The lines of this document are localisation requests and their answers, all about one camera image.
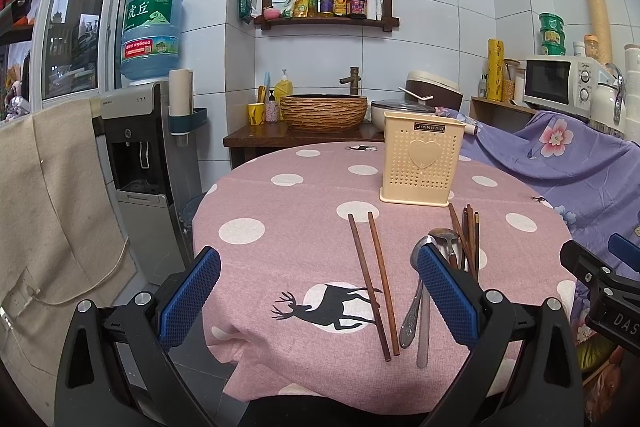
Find small steel spoon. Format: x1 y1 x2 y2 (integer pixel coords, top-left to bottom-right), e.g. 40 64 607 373
399 228 459 349

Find brown chopstick group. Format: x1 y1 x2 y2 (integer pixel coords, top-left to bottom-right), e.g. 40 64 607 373
448 202 475 277

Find dark chopstick gold band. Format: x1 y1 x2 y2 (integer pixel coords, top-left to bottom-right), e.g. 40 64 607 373
474 212 480 281

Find brown wooden chopstick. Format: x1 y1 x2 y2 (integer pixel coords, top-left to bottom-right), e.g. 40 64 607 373
367 211 400 357
347 213 392 363

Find large steel spoon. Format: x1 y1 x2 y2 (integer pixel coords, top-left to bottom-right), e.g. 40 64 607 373
410 235 435 369

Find beige hanging cloth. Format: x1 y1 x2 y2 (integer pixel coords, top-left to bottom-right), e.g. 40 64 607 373
1 100 136 374

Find cream perforated utensil holder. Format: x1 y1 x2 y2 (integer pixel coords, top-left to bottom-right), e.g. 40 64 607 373
380 112 464 207

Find dark wooden counter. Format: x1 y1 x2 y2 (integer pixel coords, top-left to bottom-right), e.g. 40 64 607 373
222 121 384 168

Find light wooden shelf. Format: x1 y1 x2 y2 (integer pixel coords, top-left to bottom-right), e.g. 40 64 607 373
470 96 536 132

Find grey water dispenser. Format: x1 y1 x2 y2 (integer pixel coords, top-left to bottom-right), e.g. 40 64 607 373
101 80 203 285

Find white kettle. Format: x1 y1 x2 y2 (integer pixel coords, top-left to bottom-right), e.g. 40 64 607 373
589 63 626 139

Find cream pan with lid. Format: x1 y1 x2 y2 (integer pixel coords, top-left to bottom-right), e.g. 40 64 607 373
370 98 481 136

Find brown white rice cooker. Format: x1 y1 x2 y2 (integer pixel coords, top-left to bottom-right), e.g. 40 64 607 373
405 70 463 110

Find yellow mug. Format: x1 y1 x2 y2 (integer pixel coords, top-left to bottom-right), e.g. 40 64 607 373
247 103 266 126

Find white microwave oven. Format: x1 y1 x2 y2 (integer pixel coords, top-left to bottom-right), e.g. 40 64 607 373
523 55 613 118

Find woven pattern basin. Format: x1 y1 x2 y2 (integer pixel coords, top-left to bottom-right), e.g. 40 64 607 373
280 94 368 133

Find brass faucet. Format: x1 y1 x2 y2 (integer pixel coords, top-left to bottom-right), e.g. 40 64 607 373
340 66 361 95

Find yellow soap bottle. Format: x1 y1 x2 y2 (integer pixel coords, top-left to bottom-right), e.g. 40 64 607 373
273 68 293 104

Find yellow roll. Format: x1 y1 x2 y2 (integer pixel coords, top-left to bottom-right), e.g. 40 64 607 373
486 39 504 102

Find stack green instant bowls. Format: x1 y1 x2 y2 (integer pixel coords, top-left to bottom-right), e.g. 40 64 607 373
538 13 566 56

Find blue water jug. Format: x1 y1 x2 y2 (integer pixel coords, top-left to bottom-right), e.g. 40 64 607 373
120 0 183 81

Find tall tan paper roll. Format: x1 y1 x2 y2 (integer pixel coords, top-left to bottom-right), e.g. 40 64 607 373
587 0 613 64

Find green hanging packet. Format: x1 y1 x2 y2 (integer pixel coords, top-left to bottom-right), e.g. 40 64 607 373
238 0 253 24

